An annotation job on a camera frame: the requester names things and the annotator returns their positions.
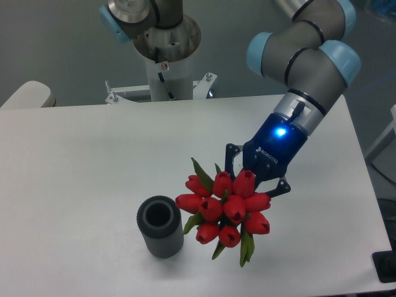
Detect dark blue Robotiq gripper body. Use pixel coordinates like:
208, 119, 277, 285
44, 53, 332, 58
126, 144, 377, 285
243, 113, 308, 186

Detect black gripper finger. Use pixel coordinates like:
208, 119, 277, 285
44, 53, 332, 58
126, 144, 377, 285
259, 176, 291, 198
225, 143, 243, 179

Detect red tulip bouquet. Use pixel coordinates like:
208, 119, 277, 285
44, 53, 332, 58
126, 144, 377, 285
175, 159, 271, 267

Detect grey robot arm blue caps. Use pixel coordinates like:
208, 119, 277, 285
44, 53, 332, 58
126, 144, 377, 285
99, 1, 361, 197

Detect dark grey ribbed vase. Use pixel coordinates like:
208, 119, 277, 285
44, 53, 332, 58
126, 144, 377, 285
136, 196, 184, 259

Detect black device at table edge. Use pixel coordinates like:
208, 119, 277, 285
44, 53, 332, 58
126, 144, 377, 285
372, 251, 396, 283

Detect beige chair backrest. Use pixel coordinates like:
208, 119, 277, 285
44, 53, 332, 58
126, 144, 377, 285
1, 80, 56, 110

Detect white metal base frame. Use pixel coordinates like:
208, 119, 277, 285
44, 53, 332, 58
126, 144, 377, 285
105, 72, 218, 105

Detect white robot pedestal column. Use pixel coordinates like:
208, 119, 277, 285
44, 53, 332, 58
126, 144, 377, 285
132, 14, 202, 102

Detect white furniture frame at right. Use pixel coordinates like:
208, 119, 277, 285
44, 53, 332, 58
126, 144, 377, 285
363, 105, 395, 186

